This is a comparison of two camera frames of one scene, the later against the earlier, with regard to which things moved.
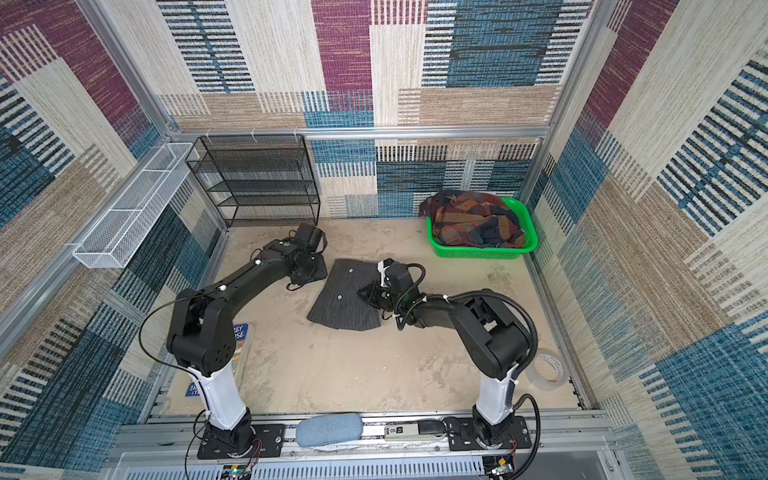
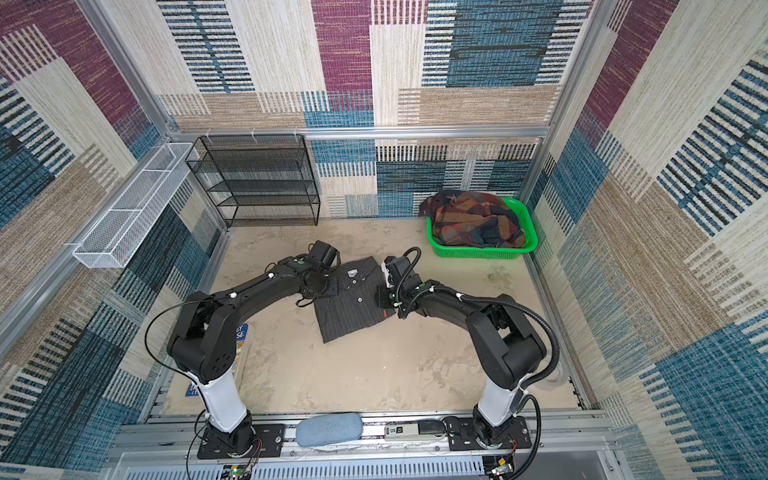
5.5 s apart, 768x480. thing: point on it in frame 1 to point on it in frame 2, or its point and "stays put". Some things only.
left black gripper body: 317,270 to 320,288
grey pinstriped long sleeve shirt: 339,305 stays put
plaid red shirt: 468,218 stays put
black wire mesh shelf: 258,180 stays put
